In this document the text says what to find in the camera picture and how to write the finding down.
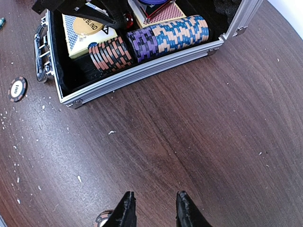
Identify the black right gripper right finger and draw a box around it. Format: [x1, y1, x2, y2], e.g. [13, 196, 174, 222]
[176, 191, 212, 227]

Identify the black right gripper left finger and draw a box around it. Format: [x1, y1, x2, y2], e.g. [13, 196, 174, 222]
[103, 191, 137, 227]

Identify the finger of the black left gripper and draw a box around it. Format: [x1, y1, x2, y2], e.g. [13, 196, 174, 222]
[89, 0, 132, 30]
[32, 0, 118, 29]

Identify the red die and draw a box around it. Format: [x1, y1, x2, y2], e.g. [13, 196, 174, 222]
[124, 13, 134, 29]

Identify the red white chip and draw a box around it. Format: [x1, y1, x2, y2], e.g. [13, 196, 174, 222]
[94, 210, 113, 227]

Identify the purple small blind button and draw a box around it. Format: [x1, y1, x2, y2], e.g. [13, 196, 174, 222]
[139, 0, 168, 5]

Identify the triangular dealer button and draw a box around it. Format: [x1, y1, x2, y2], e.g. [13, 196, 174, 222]
[139, 0, 175, 22]

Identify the red card deck box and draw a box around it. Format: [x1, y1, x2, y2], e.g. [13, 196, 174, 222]
[128, 0, 186, 28]

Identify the aluminium poker case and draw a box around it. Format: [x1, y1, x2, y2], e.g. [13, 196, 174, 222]
[32, 0, 261, 108]

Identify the green chip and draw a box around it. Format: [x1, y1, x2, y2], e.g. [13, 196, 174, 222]
[0, 17, 6, 30]

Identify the yellow big blind button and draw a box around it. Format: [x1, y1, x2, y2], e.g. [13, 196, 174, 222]
[73, 17, 104, 36]

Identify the blue card deck box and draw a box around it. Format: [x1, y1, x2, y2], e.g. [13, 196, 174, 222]
[58, 0, 117, 59]

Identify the purple chip stack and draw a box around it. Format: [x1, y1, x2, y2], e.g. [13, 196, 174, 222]
[126, 15, 210, 62]

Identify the orange black chips right row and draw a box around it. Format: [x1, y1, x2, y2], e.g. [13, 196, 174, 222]
[88, 36, 134, 75]

